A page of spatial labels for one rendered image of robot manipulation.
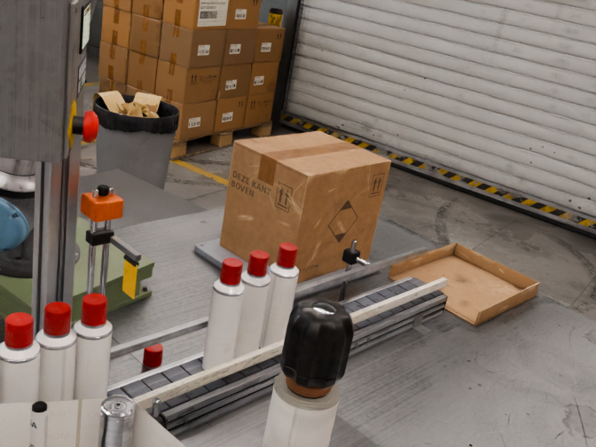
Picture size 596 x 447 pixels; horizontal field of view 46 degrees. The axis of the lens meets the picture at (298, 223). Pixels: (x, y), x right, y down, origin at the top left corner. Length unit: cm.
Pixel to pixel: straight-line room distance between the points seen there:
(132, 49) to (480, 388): 406
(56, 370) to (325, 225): 79
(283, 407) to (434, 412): 51
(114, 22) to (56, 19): 438
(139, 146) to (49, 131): 278
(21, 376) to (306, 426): 36
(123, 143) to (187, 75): 126
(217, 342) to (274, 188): 49
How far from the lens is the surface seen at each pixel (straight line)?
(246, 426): 111
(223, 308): 113
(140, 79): 506
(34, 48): 83
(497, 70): 524
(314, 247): 158
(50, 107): 84
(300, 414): 87
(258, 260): 114
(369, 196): 167
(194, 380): 113
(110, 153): 369
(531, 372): 156
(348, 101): 578
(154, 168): 371
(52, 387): 100
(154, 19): 493
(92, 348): 99
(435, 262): 191
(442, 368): 146
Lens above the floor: 158
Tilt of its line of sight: 22 degrees down
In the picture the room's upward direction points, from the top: 11 degrees clockwise
